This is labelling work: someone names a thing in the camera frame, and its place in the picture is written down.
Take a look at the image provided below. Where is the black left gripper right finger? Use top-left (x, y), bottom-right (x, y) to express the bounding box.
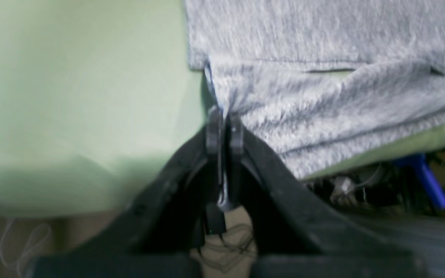
top-left (228, 114), bottom-right (428, 278)

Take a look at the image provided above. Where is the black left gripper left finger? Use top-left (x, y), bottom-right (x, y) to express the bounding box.
top-left (26, 107), bottom-right (223, 278)

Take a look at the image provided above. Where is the grey heathered T-shirt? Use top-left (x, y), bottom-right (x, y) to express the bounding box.
top-left (184, 0), bottom-right (445, 178)

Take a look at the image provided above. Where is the top centre blue clamp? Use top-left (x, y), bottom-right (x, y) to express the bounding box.
top-left (392, 153), bottom-right (445, 210)

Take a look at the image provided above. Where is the green table cloth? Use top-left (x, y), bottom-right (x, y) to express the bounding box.
top-left (0, 0), bottom-right (445, 217)

